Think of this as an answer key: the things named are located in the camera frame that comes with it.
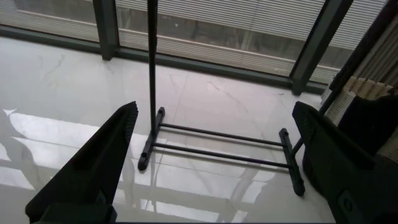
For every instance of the window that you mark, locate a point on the window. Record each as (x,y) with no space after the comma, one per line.
(217,37)

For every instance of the white laundry basket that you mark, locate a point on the white laundry basket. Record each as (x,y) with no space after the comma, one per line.
(340,105)

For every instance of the black clothes rack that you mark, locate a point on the black clothes rack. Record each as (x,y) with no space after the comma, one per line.
(152,77)

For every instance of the beige curtain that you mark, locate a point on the beige curtain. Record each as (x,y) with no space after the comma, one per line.
(381,59)

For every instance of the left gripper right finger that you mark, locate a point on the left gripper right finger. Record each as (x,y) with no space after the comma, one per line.
(339,174)

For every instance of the black garment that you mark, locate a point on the black garment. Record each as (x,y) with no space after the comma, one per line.
(370,124)

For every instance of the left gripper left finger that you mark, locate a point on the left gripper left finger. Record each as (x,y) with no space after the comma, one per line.
(93,174)

